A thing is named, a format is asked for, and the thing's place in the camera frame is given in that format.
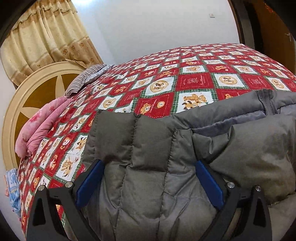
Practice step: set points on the grey puffer jacket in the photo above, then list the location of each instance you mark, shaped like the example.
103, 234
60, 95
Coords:
161, 162

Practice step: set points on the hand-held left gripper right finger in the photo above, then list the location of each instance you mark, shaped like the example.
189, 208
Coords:
210, 183

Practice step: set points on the striped pillow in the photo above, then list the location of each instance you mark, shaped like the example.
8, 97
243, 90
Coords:
81, 78

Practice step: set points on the red paper door decoration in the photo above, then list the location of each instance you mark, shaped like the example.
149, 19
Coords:
271, 8

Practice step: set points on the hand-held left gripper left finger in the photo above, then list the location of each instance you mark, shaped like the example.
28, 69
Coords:
89, 183

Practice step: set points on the cream and brown headboard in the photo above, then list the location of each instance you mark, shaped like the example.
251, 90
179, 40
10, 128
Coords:
16, 111

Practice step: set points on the folded pink quilt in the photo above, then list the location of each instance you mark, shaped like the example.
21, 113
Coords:
39, 125

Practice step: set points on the brown wooden door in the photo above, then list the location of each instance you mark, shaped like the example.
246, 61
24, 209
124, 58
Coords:
275, 25

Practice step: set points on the beige patterned curtain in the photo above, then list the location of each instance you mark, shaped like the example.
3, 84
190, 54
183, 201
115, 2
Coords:
46, 39

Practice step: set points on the light blue printed cloth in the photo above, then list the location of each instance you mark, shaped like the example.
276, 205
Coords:
13, 192

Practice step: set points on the red bear-print bedspread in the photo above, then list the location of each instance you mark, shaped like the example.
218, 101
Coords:
185, 76

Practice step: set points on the dark wooden door frame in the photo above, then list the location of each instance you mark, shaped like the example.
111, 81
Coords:
242, 23

